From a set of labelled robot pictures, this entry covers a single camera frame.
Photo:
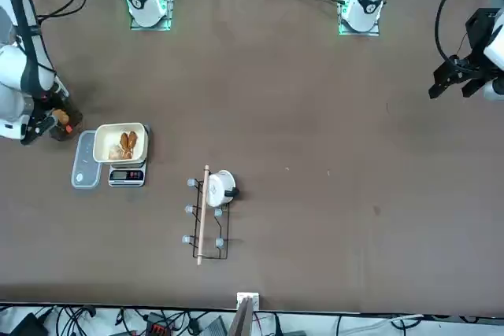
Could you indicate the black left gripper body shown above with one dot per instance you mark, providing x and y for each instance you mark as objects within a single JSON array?
[{"x": 482, "y": 25}]

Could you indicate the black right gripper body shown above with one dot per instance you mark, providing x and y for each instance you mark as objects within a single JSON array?
[{"x": 39, "y": 113}]

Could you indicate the brown toy bun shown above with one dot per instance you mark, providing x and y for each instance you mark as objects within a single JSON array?
[{"x": 62, "y": 116}]

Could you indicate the brown toy chicken drumstick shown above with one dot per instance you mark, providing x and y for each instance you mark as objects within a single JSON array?
[{"x": 128, "y": 143}]

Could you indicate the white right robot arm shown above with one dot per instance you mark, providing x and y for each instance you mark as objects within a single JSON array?
[{"x": 143, "y": 1}]

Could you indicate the silver digital kitchen scale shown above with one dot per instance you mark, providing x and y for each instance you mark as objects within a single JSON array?
[{"x": 126, "y": 174}]

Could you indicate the red and black connector box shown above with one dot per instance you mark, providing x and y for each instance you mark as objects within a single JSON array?
[{"x": 156, "y": 323}]

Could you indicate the clear plastic lid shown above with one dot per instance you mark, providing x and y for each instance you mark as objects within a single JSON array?
[{"x": 82, "y": 163}]

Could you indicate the cream rectangular container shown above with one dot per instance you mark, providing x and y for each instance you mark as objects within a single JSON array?
[{"x": 104, "y": 135}]

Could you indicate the black power adapter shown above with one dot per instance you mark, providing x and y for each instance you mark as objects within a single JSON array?
[{"x": 27, "y": 324}]

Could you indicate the silver table edge bracket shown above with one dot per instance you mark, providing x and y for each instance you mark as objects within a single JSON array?
[{"x": 256, "y": 297}]

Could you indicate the upright frame pole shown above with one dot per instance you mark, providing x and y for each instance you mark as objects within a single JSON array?
[{"x": 242, "y": 320}]

